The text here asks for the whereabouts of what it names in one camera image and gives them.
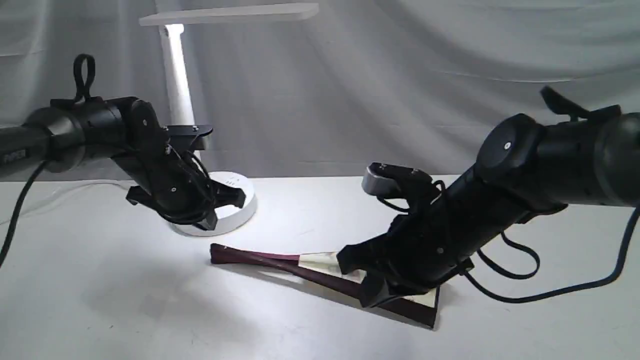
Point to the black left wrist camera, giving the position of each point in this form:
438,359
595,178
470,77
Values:
189,137

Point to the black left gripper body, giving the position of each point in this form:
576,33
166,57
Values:
177,188

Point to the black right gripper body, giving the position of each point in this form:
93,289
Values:
433,242

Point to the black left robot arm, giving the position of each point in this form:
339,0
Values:
64,136

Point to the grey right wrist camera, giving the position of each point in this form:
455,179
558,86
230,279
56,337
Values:
388,181

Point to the painted folding paper fan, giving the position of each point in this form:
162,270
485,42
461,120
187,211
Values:
321,273

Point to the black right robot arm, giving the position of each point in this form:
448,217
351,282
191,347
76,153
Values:
523,170

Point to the grey backdrop cloth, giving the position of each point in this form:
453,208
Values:
409,82

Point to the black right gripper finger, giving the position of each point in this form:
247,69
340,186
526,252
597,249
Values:
375,291

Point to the white desk lamp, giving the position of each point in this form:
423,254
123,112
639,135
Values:
171,25

